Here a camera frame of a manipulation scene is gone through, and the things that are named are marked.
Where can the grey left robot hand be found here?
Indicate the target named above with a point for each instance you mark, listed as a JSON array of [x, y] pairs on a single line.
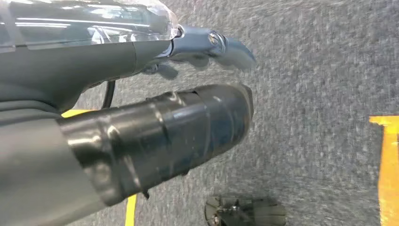
[[78, 62]]

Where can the yellow floor tape mark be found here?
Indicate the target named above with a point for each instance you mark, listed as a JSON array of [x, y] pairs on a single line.
[[389, 171], [131, 212]]

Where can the black robot foot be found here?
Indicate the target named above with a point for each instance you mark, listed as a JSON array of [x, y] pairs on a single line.
[[246, 213]]

